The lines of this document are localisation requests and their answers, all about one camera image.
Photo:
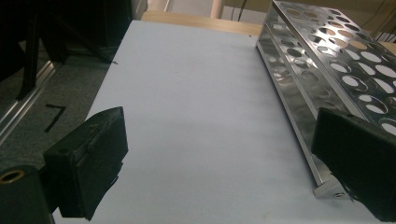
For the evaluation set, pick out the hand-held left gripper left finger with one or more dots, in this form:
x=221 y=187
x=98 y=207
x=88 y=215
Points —
x=90 y=161

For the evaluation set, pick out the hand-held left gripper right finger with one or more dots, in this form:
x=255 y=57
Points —
x=358 y=155

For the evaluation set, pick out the perforated metal test tube rack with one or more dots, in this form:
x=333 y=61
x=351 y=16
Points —
x=299 y=84

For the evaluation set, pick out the black stand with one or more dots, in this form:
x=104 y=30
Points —
x=31 y=46

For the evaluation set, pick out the aluminium rail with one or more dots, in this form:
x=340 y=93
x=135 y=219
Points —
x=21 y=105

